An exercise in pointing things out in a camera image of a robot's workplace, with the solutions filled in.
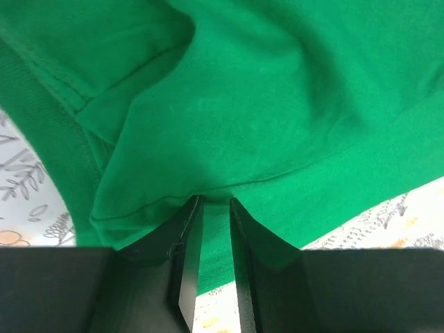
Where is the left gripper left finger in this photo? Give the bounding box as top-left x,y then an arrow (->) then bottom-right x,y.
1,196 -> 204,332

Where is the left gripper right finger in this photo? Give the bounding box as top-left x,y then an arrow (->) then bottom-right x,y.
230,198 -> 443,332

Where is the green t shirt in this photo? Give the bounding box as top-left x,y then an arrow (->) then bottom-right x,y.
1,1 -> 443,293

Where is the floral table cloth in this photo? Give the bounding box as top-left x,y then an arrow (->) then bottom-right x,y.
1,112 -> 443,332

